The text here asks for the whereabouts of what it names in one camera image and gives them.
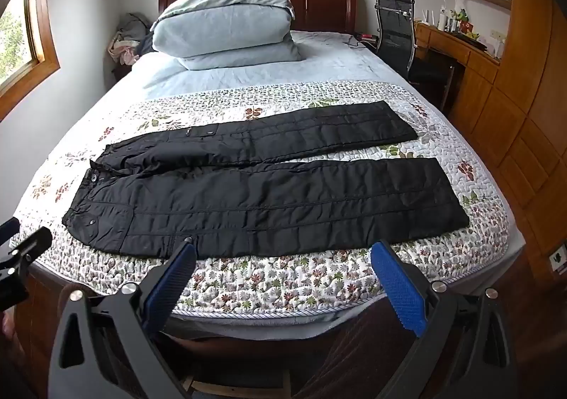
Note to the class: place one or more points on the light blue bed sheet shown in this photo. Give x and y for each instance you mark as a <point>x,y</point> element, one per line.
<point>336,62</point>

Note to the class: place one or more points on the pile of clothes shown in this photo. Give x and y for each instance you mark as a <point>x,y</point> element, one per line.
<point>128,37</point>

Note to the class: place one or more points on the black office chair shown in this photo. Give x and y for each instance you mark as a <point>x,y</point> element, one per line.
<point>394,35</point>

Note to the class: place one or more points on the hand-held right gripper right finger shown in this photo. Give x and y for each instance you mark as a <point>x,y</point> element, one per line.
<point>398,288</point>

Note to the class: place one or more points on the white router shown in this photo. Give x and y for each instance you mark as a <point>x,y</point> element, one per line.
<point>428,17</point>

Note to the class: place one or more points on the green toy figure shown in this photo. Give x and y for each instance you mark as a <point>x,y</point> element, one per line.
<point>461,15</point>

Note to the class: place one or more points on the floral quilted bedspread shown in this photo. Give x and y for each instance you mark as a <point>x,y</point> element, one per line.
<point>274,283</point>

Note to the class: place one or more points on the black pants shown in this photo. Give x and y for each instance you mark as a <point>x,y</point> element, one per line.
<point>274,204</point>

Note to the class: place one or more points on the large wooden framed window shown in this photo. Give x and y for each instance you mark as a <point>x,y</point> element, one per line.
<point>17,35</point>

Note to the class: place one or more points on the dark wooden headboard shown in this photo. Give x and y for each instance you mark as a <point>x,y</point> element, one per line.
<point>323,4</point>

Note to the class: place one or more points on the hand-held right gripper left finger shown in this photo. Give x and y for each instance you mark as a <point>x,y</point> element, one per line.
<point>170,283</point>

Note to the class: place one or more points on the stacked light blue pillows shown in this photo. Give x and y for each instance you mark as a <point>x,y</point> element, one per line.
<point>221,26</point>

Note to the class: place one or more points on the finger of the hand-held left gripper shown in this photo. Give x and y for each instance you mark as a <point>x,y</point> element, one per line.
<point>9,230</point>
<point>31,246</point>

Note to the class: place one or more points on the white box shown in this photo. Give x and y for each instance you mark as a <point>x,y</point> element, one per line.
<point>496,44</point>

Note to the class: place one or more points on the wooden wardrobe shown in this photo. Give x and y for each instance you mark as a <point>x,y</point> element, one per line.
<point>536,93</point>

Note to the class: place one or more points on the wall socket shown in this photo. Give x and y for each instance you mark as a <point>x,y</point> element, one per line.
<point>559,257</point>

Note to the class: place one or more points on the wooden desk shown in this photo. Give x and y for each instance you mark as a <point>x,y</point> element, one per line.
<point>474,75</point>

